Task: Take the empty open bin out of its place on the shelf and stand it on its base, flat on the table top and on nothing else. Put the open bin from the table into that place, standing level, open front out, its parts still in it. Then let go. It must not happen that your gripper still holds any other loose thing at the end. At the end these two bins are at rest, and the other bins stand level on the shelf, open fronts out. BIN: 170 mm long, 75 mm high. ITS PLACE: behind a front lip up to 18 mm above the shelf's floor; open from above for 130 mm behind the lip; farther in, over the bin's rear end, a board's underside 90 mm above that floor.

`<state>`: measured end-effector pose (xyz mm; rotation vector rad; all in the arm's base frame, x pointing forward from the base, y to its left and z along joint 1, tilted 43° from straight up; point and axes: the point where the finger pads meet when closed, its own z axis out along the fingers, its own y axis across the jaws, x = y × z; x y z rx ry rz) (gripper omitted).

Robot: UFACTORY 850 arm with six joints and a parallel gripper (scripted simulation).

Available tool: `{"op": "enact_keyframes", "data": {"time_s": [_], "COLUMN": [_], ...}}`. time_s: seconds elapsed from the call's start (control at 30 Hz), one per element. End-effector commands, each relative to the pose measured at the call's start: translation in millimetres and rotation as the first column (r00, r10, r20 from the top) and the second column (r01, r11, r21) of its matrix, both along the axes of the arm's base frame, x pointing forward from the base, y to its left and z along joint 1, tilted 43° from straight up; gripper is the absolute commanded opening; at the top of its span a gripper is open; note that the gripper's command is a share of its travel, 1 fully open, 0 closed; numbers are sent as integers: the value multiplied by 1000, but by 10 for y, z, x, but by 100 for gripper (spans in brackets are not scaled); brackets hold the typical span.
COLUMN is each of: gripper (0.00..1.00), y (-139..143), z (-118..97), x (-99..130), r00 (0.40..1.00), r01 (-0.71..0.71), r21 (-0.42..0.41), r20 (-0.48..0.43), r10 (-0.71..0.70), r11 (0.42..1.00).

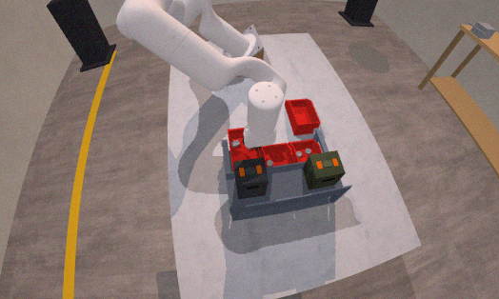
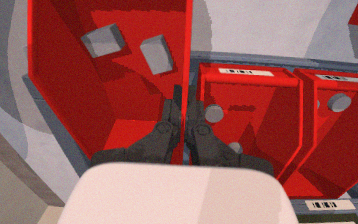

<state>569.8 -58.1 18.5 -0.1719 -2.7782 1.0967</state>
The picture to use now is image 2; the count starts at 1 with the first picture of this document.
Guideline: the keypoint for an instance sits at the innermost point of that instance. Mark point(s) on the grey block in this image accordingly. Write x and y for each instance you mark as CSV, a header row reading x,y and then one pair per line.
x,y
104,40
157,54

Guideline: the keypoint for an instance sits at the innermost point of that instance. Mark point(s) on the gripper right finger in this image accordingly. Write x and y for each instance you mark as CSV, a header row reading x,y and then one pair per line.
x,y
208,150

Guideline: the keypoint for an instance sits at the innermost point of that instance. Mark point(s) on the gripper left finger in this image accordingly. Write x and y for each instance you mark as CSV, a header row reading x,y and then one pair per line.
x,y
157,146

